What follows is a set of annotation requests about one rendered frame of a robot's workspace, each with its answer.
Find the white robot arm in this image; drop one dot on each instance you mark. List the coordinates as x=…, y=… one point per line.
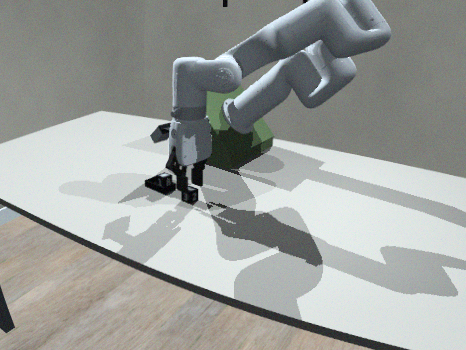
x=340, y=35

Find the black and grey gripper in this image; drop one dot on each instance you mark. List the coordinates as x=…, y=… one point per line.
x=189, y=143

